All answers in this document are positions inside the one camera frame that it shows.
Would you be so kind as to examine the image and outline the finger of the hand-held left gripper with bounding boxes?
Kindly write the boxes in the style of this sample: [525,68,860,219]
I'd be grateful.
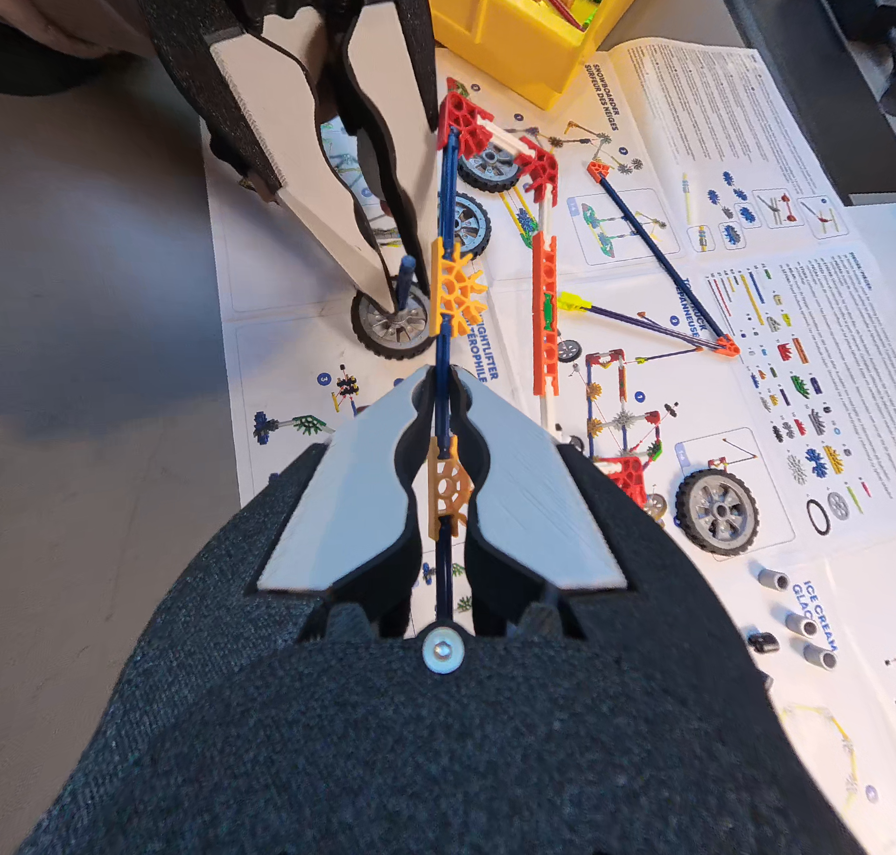
[208,8,410,296]
[343,0,431,261]

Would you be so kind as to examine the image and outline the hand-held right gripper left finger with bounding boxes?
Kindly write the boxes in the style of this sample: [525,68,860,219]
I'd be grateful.
[259,368,435,632]

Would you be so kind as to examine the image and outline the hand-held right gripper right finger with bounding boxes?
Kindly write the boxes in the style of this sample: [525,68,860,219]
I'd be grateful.
[455,368,628,632]

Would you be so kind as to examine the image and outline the yellow plastic bin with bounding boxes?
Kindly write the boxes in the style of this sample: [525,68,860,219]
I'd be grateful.
[418,0,666,111]

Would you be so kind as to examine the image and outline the small black toy wheel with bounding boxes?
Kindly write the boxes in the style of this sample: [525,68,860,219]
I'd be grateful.
[460,139,526,194]
[350,284,442,363]
[672,468,761,558]
[451,190,494,258]

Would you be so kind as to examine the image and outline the colourful construction toy model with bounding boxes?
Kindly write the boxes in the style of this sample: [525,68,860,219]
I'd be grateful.
[425,78,564,621]

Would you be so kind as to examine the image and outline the grey desk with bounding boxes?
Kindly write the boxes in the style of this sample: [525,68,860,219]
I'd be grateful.
[0,0,896,855]

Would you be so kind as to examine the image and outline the printed instruction sheet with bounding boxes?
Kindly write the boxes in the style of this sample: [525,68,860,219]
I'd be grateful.
[203,36,896,828]

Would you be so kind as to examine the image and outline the blue rod V-shaped assembly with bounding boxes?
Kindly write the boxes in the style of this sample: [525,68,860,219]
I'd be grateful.
[558,160,740,359]

